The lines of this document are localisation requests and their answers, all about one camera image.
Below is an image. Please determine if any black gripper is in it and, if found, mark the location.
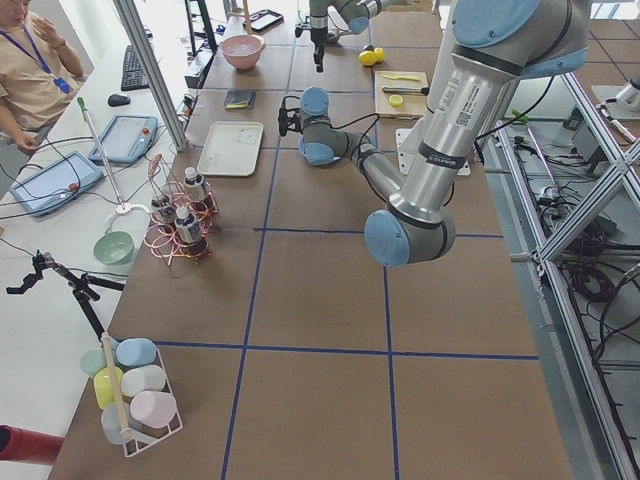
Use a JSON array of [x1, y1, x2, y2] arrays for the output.
[[277, 95, 302, 136], [295, 17, 337, 73]]

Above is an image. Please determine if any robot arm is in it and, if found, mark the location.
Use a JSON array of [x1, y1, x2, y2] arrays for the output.
[[295, 0, 399, 73], [278, 1, 591, 266]]

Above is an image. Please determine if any steel ice scoop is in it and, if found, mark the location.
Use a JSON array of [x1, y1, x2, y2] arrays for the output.
[[326, 30, 352, 45]]

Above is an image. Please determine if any large yellow lemon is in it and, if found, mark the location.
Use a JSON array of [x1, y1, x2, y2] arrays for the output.
[[358, 50, 378, 67]]

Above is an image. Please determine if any grey folded cloth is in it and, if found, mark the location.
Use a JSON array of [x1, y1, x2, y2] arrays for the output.
[[224, 89, 256, 110]]

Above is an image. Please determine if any small yellow lemon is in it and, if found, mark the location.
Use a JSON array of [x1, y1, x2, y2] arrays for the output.
[[373, 47, 386, 63]]

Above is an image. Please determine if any cream bear serving tray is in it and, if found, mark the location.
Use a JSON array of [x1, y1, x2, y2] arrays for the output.
[[196, 121, 264, 177]]

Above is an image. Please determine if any steel cylinder tool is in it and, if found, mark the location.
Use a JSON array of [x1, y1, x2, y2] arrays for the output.
[[381, 86, 430, 96]]

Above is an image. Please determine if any pink bowl of ice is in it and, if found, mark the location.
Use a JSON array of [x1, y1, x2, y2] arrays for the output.
[[220, 35, 266, 71]]

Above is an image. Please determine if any wooden cutting board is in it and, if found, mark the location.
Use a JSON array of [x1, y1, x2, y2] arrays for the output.
[[374, 71, 429, 119]]

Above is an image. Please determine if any lemon half slice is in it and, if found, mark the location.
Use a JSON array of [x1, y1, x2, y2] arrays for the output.
[[388, 94, 404, 107]]

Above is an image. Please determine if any yellow plastic knife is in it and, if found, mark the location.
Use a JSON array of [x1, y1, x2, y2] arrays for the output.
[[382, 74, 423, 82]]

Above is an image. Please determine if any dark tea bottle middle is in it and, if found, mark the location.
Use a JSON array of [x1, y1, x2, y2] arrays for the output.
[[184, 167, 207, 211]]

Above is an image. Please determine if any dark tea bottle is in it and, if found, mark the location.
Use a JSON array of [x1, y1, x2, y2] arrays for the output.
[[174, 206, 208, 257], [184, 167, 207, 211], [151, 192, 176, 233]]

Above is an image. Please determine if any dark tea bottle left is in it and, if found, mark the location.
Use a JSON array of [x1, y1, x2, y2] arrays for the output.
[[174, 206, 208, 257]]

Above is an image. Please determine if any dark tea bottle rear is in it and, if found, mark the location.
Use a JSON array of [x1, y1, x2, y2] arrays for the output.
[[151, 192, 176, 233]]

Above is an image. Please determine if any black keyboard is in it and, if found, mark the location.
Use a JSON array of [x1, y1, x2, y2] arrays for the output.
[[120, 45, 149, 91]]

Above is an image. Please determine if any blue teach pendant far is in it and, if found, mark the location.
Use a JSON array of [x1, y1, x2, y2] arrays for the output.
[[99, 115, 159, 165]]

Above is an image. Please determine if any blue teach pendant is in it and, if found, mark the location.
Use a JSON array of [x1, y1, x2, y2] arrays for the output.
[[99, 115, 159, 165], [9, 151, 104, 217]]

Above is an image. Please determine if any black computer mouse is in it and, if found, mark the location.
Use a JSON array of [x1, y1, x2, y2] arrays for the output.
[[107, 93, 131, 108]]

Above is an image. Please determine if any mint green bowl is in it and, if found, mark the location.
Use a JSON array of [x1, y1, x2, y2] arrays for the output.
[[93, 231, 135, 265]]

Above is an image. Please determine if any blue teach pendant near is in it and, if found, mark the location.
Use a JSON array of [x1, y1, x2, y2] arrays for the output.
[[9, 151, 104, 217]]

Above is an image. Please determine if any person in beige shirt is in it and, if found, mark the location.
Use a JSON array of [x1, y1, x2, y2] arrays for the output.
[[1, 1, 84, 155]]

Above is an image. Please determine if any copper wire bottle rack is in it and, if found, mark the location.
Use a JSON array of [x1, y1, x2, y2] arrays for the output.
[[144, 154, 219, 265]]

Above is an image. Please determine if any aluminium frame post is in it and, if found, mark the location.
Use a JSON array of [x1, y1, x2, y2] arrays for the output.
[[113, 0, 188, 152]]

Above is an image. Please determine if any black camera tripod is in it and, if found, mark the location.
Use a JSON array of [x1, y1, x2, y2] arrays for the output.
[[5, 251, 125, 340]]

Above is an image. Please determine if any white wire cup basket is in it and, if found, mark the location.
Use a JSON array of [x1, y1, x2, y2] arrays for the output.
[[80, 331, 184, 458]]

